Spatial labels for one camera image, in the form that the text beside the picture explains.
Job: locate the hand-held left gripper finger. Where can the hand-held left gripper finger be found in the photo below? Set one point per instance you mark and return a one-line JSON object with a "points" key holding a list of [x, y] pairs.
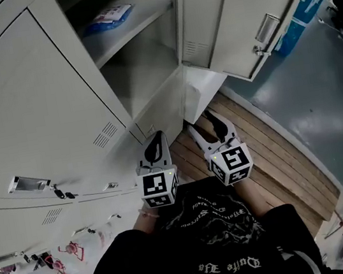
{"points": [[166, 159], [143, 161]]}

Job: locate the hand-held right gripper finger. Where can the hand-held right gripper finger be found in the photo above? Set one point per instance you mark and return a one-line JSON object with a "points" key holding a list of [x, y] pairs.
{"points": [[198, 140], [229, 133]]}

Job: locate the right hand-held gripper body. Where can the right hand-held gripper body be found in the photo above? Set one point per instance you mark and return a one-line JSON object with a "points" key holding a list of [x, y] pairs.
{"points": [[233, 162]]}

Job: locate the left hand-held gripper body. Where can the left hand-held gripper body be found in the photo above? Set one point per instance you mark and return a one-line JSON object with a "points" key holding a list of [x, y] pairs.
{"points": [[154, 184]]}

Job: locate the white metal locker cabinet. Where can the white metal locker cabinet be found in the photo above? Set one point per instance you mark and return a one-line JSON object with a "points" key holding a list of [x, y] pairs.
{"points": [[22, 92]]}

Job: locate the blue white packet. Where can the blue white packet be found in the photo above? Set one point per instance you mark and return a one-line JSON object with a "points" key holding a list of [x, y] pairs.
{"points": [[108, 20]]}

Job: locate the person's left forearm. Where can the person's left forearm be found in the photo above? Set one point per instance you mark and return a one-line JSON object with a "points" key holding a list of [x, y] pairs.
{"points": [[147, 225]]}

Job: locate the person's right forearm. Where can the person's right forearm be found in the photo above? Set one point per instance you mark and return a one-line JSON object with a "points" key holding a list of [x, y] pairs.
{"points": [[252, 197]]}

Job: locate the open grey cabinet door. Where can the open grey cabinet door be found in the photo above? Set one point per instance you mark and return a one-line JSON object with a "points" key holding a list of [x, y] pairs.
{"points": [[235, 10]]}

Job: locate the wooden plank platform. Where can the wooden plank platform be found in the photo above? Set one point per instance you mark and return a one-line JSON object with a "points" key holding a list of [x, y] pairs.
{"points": [[276, 165]]}

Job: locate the black keys in lock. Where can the black keys in lock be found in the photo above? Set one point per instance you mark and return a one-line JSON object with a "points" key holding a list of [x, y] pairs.
{"points": [[59, 193]]}

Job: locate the person's black printed shirt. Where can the person's black printed shirt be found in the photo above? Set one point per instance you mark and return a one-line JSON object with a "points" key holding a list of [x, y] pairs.
{"points": [[209, 256]]}

